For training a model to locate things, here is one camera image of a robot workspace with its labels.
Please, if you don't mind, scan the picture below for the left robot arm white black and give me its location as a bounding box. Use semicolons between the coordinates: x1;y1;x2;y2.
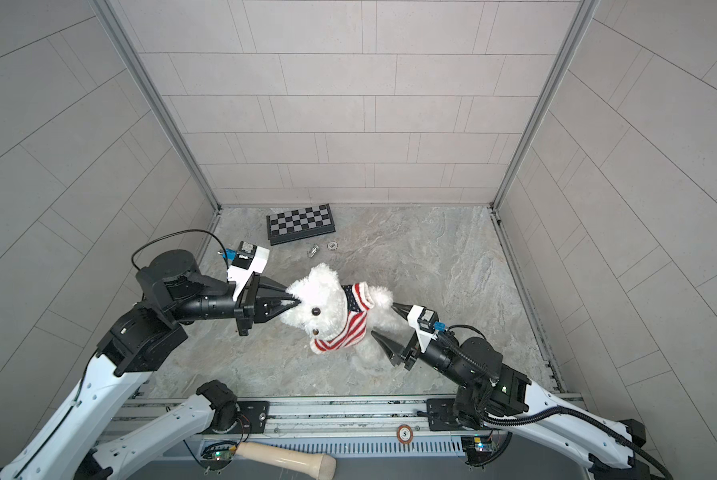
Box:
0;249;298;479

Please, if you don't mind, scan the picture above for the green circuit board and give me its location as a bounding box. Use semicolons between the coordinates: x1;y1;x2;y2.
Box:
200;441;238;470
461;436;497;467

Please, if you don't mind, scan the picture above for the folded black white chessboard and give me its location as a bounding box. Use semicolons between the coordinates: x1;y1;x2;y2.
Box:
266;204;336;246

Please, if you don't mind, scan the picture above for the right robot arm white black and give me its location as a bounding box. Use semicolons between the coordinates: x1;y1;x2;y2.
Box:
372;303;672;479

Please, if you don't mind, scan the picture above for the round red white sticker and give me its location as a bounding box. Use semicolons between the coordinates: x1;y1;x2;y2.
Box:
396;424;414;445

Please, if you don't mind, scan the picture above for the red white striped knit sweater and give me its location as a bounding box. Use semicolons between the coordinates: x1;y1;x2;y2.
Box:
310;282;375;354

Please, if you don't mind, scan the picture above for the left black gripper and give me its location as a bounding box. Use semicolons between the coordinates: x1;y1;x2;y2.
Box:
164;272;298;342

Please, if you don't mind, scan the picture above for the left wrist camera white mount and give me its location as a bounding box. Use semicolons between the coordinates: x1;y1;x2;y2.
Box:
220;241;270;301

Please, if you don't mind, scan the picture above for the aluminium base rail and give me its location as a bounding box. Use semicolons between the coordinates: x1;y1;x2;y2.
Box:
93;392;594;442

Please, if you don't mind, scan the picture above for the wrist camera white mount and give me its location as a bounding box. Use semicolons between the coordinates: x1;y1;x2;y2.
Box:
407;305;446;353
220;241;270;301

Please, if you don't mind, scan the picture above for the beige wooden handle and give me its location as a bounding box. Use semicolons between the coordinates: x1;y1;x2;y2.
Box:
234;442;338;480

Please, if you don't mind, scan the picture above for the right green circuit board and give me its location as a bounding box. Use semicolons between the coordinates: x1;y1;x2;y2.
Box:
461;436;497;467

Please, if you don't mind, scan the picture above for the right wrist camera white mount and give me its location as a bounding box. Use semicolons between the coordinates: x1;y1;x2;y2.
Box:
407;305;446;353

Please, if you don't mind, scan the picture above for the left green circuit board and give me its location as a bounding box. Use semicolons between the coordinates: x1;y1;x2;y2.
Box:
200;441;238;470

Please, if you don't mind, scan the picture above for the white teddy bear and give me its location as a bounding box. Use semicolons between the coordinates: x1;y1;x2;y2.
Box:
278;263;410;371

